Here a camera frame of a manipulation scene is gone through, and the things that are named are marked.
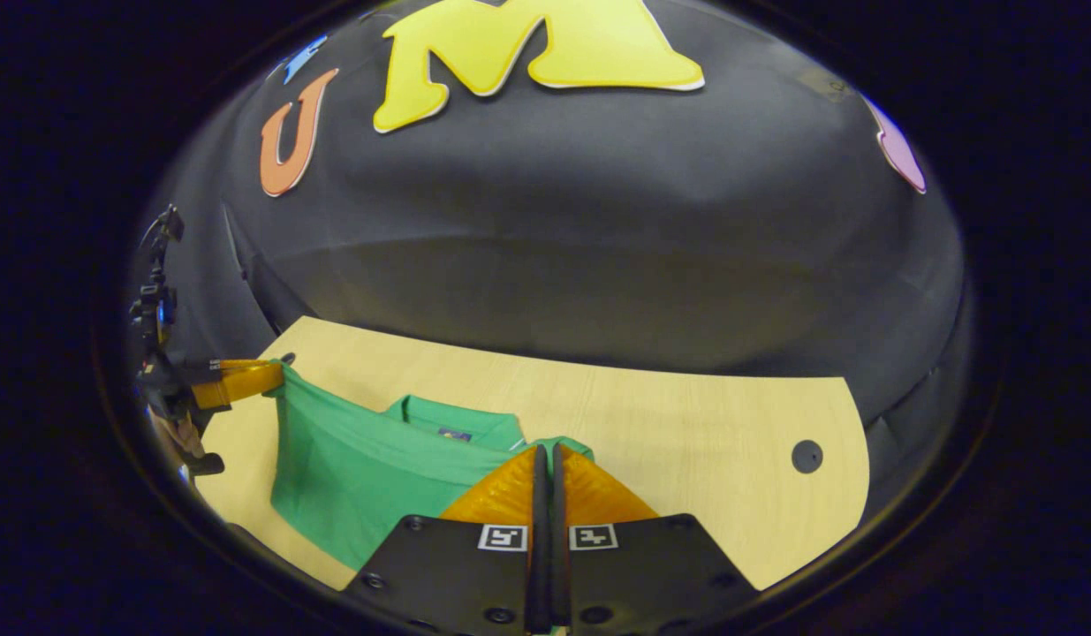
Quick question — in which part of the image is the black backdrop cloth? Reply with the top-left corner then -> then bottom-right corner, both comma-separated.
130,0 -> 970,522

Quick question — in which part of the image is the green T-shirt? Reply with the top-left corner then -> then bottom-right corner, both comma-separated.
262,360 -> 595,571

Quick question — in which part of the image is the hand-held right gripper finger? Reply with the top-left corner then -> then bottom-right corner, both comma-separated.
344,444 -> 550,635
549,442 -> 760,635

